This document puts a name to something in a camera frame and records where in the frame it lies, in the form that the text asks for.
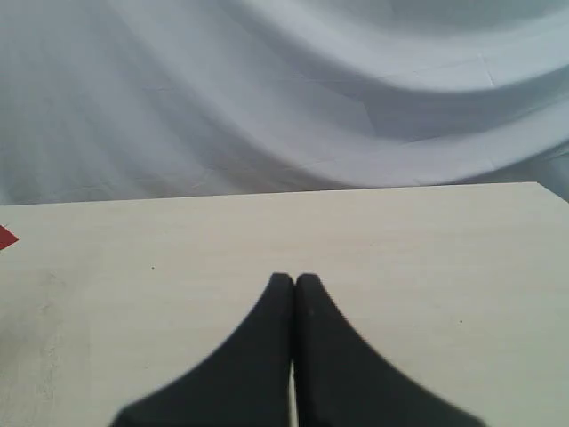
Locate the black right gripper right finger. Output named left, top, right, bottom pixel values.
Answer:
left=293, top=273, right=483, bottom=427

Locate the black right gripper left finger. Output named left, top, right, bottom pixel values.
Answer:
left=113, top=273, right=294, bottom=426

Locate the small red flag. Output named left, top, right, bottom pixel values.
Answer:
left=0, top=226, right=19, bottom=250

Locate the white draped backdrop cloth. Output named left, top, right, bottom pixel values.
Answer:
left=1, top=1, right=568, bottom=205

